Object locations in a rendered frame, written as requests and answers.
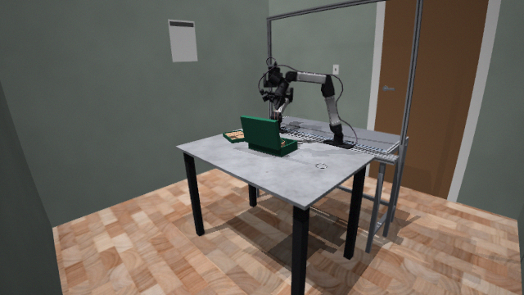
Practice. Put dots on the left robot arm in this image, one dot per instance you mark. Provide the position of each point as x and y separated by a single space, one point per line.
328 92

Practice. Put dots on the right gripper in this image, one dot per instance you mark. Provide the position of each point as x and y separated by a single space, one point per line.
267 84

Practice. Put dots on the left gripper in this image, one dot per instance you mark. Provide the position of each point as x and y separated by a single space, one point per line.
277 98

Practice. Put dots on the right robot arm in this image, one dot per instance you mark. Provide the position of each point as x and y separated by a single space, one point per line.
289 98

